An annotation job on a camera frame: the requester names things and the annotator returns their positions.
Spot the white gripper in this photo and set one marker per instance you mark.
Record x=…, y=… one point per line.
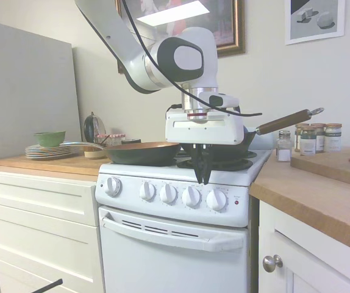
x=205, y=129

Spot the white burner knob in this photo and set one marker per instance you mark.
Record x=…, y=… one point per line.
x=147, y=191
x=216, y=199
x=168, y=194
x=191, y=196

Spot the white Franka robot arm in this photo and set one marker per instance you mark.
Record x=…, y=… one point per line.
x=205, y=36

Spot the black stove burner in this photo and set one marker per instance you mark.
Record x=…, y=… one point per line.
x=252, y=154
x=233, y=165

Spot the white electric stove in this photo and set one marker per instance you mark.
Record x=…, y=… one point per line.
x=132, y=210

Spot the copper frying pan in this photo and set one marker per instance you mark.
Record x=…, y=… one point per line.
x=144, y=155

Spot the flat black tin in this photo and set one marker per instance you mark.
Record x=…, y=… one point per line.
x=131, y=141

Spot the glass salt shaker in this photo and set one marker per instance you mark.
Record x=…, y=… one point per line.
x=283, y=149

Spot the jar with red checked lid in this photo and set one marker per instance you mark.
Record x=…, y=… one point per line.
x=103, y=139
x=117, y=139

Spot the white oven temperature knob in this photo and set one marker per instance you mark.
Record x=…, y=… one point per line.
x=113, y=186

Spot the spice jar with copper lid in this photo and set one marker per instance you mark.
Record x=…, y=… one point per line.
x=297, y=137
x=319, y=137

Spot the spice jar with green label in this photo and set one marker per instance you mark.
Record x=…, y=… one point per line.
x=308, y=143

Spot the white door cabinet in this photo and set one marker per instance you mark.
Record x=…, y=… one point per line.
x=284, y=238

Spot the small wooden bowl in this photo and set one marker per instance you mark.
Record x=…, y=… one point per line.
x=92, y=154

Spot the round metal cabinet knob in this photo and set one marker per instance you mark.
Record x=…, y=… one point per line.
x=271, y=263

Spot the thick wooden chopping board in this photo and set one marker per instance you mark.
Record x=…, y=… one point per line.
x=330, y=166

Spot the spice jar with white label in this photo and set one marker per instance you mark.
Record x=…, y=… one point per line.
x=333, y=138

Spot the gold framed painting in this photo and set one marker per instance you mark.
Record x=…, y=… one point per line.
x=223, y=30

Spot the large wooden cutting board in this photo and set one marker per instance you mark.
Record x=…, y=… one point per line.
x=56, y=164

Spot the green bowl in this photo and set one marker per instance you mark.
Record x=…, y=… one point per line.
x=50, y=138

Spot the stack of striped plates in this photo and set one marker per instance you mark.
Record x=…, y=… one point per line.
x=47, y=152

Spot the white drawer cabinet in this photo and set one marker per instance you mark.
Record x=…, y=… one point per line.
x=41, y=232

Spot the grey art print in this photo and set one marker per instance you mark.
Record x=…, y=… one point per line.
x=315, y=18

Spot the tall grey panel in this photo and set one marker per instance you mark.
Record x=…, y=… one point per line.
x=25, y=107

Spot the thin black rod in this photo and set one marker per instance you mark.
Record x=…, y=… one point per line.
x=45, y=286

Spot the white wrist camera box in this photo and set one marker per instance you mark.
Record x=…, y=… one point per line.
x=220, y=100

